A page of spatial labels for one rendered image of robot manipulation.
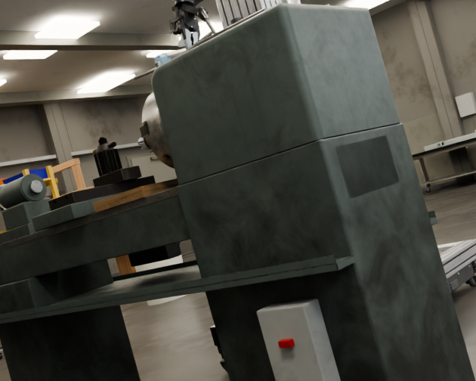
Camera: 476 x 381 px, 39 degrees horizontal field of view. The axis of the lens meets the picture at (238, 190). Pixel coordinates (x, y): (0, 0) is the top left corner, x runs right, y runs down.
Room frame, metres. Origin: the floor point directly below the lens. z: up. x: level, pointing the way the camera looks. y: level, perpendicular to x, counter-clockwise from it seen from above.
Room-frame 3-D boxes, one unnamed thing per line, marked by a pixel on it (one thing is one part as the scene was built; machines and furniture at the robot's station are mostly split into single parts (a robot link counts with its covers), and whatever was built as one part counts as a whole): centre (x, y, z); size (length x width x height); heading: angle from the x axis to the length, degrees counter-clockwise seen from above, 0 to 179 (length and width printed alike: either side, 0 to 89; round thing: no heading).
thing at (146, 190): (2.61, 0.32, 0.89); 0.36 x 0.30 x 0.04; 138
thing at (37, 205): (3.24, 1.01, 1.01); 0.30 x 0.20 x 0.29; 48
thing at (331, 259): (2.67, 0.38, 0.55); 2.10 x 0.60 x 0.02; 48
